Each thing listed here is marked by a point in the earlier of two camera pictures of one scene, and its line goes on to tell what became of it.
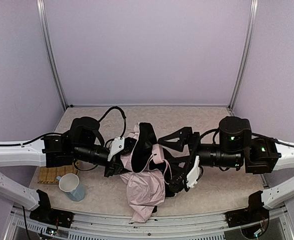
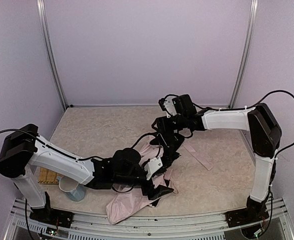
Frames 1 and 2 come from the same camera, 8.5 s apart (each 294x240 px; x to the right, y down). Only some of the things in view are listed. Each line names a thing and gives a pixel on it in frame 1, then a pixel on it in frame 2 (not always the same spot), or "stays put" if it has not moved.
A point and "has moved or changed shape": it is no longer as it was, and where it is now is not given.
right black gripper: [192, 153] to [170, 146]
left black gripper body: [120, 159] to [148, 184]
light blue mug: [69, 183] stays put
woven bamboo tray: [48, 175] stays put
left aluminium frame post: [41, 5] stays put
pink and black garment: [145, 172] has moved or changed shape
